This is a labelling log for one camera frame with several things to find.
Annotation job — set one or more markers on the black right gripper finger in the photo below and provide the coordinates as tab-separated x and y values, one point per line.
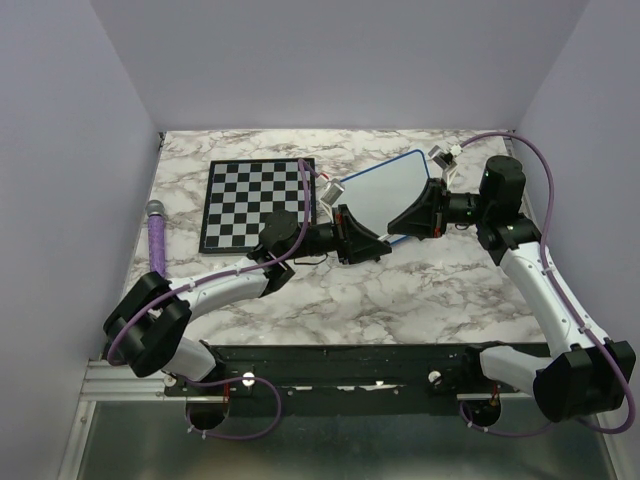
417	221
426	205

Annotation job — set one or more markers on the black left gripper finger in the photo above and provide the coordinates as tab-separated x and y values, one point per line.
363	250
356	232

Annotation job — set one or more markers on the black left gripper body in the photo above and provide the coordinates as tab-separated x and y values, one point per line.
339	240

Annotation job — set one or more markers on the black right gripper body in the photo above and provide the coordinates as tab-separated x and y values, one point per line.
441	216

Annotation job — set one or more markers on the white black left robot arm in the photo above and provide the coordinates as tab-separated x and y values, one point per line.
147	328

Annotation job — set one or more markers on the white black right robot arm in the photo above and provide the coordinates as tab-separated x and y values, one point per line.
586	372

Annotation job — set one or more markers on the blue framed whiteboard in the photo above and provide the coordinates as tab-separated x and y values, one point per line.
379	194

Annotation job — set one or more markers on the black white chessboard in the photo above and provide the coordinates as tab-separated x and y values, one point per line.
241	194

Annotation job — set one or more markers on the purple toy microphone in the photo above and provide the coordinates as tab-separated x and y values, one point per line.
156	223

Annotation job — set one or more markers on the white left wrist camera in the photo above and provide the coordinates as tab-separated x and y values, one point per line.
332	191

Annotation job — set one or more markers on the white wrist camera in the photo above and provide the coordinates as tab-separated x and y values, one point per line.
332	191
447	161

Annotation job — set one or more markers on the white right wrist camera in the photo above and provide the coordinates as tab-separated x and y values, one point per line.
447	161

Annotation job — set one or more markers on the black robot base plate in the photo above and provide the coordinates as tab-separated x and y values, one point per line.
349	380

